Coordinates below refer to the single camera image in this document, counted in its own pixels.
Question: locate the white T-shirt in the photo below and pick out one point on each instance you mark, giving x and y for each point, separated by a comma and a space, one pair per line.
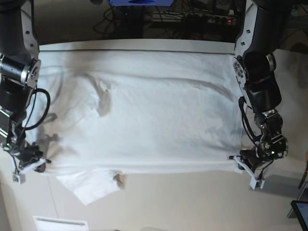
124, 112

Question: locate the blue box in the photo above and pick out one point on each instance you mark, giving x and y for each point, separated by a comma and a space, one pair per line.
141, 2

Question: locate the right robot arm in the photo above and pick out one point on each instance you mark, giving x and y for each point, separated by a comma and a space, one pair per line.
19, 72

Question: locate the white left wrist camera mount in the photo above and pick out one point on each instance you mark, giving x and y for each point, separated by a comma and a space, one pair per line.
255, 181

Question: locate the black power strip red light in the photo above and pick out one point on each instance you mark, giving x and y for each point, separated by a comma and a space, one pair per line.
195, 18

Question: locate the grey tablet stand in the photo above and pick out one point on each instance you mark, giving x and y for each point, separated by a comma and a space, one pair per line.
303, 196

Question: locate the dark tablet screen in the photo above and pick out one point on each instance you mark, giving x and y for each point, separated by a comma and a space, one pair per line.
301, 211

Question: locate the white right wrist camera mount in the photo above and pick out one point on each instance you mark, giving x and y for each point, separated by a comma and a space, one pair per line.
19, 175

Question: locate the white paper sheet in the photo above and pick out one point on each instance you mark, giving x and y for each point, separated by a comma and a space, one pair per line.
55, 224

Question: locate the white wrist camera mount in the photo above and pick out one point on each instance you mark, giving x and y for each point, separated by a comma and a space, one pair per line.
19, 175
255, 181

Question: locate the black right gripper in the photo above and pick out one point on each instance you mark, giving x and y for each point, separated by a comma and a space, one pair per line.
30, 154

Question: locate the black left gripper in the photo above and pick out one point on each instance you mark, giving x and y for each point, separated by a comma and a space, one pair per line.
257, 158

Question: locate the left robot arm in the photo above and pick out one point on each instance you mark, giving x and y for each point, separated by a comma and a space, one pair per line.
254, 66

